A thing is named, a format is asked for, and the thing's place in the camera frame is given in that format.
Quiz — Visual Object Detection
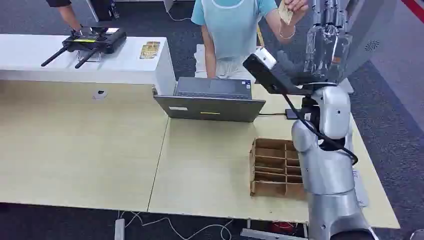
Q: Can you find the stack of printed cards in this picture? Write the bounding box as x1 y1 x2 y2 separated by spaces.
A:
139 41 162 60

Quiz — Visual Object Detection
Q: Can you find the grey laptop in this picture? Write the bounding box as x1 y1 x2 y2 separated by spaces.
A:
152 76 267 124

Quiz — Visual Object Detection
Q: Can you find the seated person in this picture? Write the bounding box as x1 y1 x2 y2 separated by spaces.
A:
191 0 311 80

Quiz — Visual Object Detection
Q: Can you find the white counter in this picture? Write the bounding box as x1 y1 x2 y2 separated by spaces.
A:
0 33 177 97

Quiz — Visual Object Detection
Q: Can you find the person's left hand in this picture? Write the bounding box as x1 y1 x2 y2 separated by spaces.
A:
284 0 310 14

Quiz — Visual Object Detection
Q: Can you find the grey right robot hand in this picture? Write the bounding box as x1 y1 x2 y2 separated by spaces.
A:
276 0 354 85

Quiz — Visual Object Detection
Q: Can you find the black power adapter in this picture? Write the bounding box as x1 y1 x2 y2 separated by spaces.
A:
285 108 303 120

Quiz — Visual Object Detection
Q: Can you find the tan card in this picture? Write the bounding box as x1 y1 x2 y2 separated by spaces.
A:
277 0 295 26

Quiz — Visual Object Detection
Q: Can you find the white power strip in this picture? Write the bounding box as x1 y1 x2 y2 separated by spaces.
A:
114 218 126 240

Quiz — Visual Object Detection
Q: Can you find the person's bracelet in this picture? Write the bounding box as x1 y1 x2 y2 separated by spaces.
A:
279 25 297 41

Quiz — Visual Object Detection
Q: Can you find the wooden card box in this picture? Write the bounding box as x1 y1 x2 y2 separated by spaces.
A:
249 137 308 202

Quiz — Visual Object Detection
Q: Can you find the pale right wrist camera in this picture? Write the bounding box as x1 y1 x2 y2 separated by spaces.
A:
242 47 309 97

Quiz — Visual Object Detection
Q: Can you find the white paper sheet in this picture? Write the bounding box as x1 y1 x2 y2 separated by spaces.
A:
352 168 370 209

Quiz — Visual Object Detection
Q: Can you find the black remote controller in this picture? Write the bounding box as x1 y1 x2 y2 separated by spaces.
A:
40 26 128 70

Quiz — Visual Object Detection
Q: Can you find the white desk foot bar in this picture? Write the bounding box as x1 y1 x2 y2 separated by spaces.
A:
240 228 308 240

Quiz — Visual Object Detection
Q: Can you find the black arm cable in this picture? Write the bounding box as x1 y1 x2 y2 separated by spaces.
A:
282 93 359 166

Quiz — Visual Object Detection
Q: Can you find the white floor cable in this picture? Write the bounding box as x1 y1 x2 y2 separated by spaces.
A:
118 210 233 240

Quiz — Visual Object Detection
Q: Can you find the white desk grommet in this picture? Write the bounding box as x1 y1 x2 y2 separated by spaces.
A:
92 88 108 101

